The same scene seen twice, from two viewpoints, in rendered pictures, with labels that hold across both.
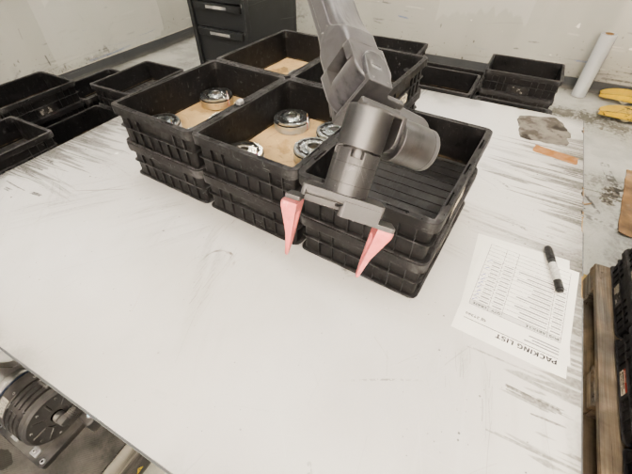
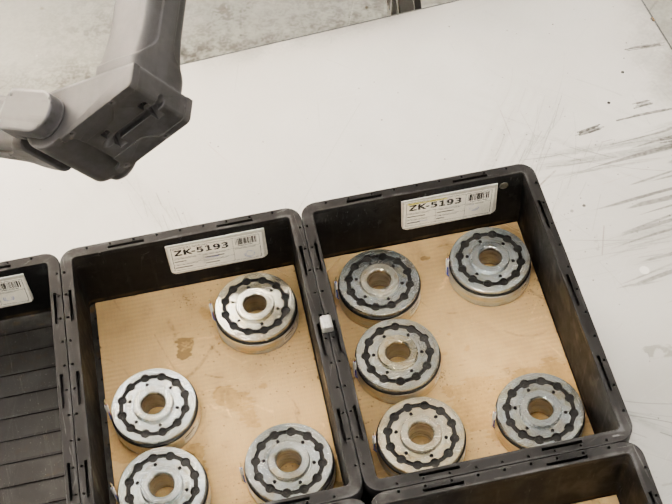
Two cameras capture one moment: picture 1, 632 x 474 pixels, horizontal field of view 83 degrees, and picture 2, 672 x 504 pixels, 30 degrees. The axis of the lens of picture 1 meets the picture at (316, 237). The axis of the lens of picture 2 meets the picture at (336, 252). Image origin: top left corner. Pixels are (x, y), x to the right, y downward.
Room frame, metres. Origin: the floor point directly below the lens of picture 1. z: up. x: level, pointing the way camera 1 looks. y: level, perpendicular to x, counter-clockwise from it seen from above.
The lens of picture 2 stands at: (1.53, -0.29, 2.16)
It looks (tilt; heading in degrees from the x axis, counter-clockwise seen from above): 54 degrees down; 140
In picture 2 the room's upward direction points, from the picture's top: 5 degrees counter-clockwise
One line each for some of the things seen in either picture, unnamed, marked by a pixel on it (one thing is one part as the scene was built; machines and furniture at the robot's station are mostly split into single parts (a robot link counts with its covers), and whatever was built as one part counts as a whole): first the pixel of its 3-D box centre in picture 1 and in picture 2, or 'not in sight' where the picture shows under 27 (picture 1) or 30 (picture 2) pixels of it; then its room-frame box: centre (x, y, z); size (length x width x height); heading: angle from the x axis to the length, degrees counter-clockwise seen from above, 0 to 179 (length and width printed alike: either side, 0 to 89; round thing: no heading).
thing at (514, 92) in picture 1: (511, 104); not in sight; (2.15, -1.20, 0.37); 0.40 x 0.30 x 0.45; 62
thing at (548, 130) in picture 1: (543, 127); not in sight; (1.22, -0.83, 0.71); 0.22 x 0.19 x 0.01; 152
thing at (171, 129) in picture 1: (204, 93); (455, 318); (1.01, 0.32, 0.92); 0.40 x 0.30 x 0.02; 148
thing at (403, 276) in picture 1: (391, 209); not in sight; (0.69, -0.19, 0.76); 0.40 x 0.30 x 0.12; 148
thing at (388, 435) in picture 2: not in sight; (421, 436); (1.07, 0.20, 0.86); 0.10 x 0.10 x 0.01
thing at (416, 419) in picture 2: not in sight; (421, 434); (1.07, 0.20, 0.86); 0.05 x 0.05 x 0.01
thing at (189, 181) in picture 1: (214, 143); not in sight; (1.01, 0.32, 0.76); 0.40 x 0.30 x 0.12; 148
